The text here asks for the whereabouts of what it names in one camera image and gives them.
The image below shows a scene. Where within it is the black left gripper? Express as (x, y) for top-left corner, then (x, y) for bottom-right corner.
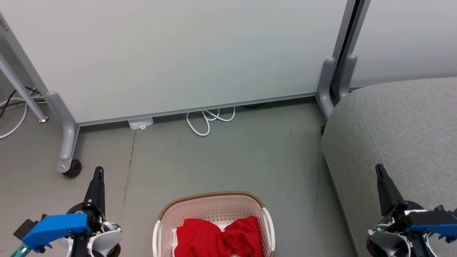
(68, 166), (106, 233)

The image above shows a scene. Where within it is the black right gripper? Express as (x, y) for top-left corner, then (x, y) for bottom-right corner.
(370, 164), (425, 237)

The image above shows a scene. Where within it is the red cloth garment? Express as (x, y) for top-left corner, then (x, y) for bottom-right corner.
(174, 215), (265, 257)

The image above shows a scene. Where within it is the grey fabric sofa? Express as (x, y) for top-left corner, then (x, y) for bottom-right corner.
(321, 77), (457, 257)

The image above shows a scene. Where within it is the black caster wheel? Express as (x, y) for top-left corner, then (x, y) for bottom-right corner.
(62, 159), (82, 178)

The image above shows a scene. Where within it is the grey partition leg with caster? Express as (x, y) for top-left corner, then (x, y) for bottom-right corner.
(45, 90), (80, 174)

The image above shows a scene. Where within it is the white power adapter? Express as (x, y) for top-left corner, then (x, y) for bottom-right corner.
(128, 117), (154, 131)

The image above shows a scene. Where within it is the grey curved partition leg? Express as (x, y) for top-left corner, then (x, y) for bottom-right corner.
(338, 54), (358, 101)
(316, 57), (338, 120)

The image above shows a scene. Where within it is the beige perforated laundry basket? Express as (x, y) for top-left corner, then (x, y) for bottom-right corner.
(153, 191), (275, 257)

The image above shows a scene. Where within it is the grey metal table leg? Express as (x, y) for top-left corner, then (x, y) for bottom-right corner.
(0, 53), (49, 124)

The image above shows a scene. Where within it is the large white partition panel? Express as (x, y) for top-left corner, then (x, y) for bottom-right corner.
(0, 0), (356, 127)

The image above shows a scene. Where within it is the blue right camera mount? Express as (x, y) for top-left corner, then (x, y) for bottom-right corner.
(405, 210), (457, 244)

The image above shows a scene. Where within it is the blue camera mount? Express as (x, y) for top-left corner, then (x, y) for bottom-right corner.
(405, 210), (457, 244)
(22, 213), (92, 250)

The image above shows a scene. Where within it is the blue left camera mount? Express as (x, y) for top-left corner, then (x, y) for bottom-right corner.
(22, 213), (92, 250)

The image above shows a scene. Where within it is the white floor cable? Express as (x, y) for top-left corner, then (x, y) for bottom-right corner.
(0, 94), (42, 140)

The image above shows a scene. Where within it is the white looped cable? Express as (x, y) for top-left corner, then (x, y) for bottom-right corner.
(186, 106), (236, 137)

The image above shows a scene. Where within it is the black floor cable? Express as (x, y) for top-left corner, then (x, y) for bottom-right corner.
(0, 87), (47, 119)

